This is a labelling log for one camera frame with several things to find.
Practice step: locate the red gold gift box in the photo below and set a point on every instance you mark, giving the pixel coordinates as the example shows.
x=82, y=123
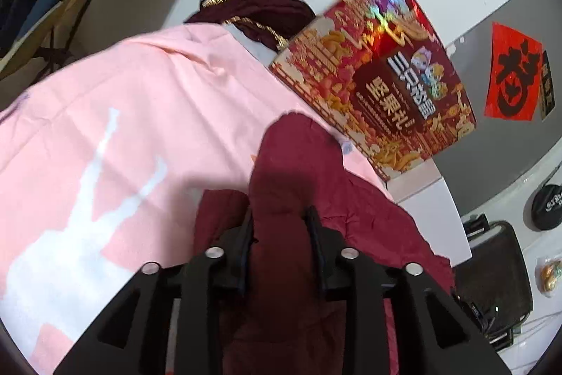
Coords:
x=376, y=71

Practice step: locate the black round wall object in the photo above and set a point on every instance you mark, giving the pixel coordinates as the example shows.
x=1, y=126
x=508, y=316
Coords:
x=544, y=207

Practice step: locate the pink patterned bed sheet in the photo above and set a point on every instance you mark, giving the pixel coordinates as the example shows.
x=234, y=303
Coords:
x=104, y=164

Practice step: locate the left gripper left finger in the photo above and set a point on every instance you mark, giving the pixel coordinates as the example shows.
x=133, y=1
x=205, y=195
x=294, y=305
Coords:
x=168, y=320

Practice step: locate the dark red fringed cloth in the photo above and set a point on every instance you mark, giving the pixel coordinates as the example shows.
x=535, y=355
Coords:
x=272, y=23

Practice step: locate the red paper wall decoration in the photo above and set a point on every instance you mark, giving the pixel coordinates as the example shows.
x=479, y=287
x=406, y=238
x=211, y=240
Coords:
x=514, y=78

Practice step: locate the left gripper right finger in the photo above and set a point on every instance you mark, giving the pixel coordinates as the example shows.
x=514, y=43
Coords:
x=433, y=333

